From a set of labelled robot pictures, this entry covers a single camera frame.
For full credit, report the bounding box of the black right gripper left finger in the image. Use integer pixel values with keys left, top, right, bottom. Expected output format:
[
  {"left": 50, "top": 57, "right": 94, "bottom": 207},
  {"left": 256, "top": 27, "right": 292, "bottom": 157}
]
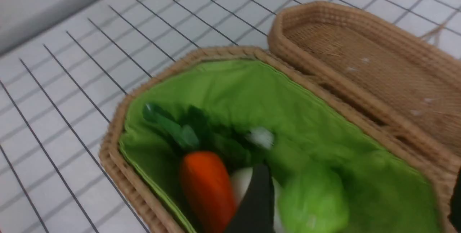
[{"left": 224, "top": 164, "right": 275, "bottom": 233}]

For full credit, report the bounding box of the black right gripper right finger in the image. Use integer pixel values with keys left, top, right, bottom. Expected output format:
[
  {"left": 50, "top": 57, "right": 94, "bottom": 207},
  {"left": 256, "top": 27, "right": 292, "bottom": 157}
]
[{"left": 448, "top": 169, "right": 461, "bottom": 233}]

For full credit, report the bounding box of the orange carrot with leaves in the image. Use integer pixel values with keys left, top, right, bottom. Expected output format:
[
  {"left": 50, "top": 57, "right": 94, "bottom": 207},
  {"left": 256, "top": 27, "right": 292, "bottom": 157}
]
[{"left": 143, "top": 102, "right": 252, "bottom": 233}]

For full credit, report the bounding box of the light green chayote gourd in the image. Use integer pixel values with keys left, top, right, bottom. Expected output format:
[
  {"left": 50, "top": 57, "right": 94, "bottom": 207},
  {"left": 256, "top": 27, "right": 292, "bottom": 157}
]
[{"left": 278, "top": 162, "right": 350, "bottom": 233}]

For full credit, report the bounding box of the white radish with leaves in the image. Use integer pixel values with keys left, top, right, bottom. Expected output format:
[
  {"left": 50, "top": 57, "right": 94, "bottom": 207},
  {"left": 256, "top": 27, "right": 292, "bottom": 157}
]
[{"left": 230, "top": 126, "right": 285, "bottom": 233}]

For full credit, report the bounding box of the woven wicker basket green lining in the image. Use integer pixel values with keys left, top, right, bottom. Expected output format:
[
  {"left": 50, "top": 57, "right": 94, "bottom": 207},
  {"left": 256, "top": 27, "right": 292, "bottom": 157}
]
[{"left": 99, "top": 46, "right": 460, "bottom": 233}]

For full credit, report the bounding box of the woven wicker basket lid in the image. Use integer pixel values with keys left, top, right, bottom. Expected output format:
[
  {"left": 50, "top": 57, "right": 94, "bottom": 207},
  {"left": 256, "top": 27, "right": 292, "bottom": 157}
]
[{"left": 267, "top": 1, "right": 460, "bottom": 156}]

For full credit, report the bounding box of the white black grid tablecloth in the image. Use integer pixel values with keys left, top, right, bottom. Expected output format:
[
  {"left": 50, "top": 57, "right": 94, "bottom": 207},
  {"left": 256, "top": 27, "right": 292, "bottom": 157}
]
[{"left": 0, "top": 0, "right": 461, "bottom": 233}]

